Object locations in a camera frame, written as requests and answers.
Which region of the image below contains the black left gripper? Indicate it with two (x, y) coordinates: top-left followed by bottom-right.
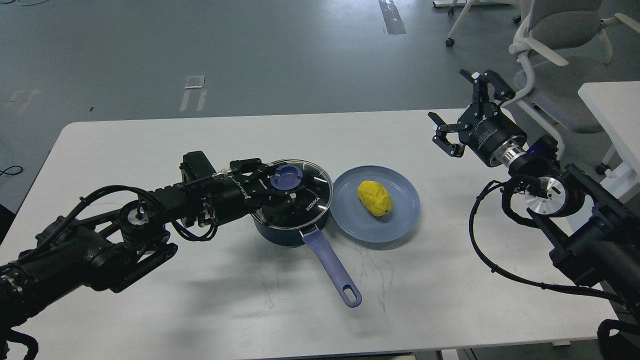
(202, 158), (303, 227)

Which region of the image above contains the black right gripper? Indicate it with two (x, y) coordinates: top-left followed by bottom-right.
(428, 69), (527, 167)

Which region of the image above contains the glass pot lid blue knob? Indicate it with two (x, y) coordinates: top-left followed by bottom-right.
(250, 159), (334, 230)

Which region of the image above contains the yellow potato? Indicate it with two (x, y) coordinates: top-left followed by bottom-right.
(356, 180), (393, 217)

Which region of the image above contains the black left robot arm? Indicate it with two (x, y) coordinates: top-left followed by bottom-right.
(1, 151), (306, 360)

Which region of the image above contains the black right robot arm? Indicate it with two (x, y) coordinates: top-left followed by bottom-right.
(428, 69), (640, 360)

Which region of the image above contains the dark blue saucepan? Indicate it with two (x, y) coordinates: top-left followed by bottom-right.
(253, 159), (362, 308)

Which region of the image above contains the white chair base with casters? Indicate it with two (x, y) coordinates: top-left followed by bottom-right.
(433, 0), (523, 48)

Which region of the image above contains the grey office chair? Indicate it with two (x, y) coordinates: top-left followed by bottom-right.
(509, 0), (639, 158)

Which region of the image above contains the blue plate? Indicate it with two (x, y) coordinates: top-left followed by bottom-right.
(330, 165), (422, 249)

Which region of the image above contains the white side table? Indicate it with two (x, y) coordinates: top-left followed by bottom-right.
(578, 80), (640, 203)

